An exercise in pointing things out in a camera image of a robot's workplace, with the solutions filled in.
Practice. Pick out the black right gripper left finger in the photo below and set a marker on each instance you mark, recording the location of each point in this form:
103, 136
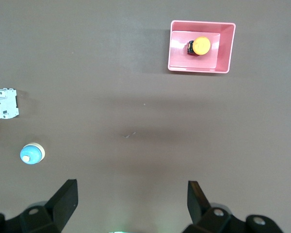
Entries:
63, 201

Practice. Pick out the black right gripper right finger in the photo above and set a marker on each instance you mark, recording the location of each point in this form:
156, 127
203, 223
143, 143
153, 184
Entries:
196, 204

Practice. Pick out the blue round knob cream base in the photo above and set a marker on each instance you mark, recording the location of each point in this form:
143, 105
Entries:
31, 154

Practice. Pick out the pink plastic bin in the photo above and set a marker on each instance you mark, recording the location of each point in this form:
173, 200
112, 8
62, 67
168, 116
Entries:
196, 63

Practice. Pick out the yellow mushroom push button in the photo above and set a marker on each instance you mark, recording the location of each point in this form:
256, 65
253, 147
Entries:
201, 45

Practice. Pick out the white circuit breaker red switch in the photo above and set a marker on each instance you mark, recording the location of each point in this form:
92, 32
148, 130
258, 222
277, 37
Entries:
4, 104

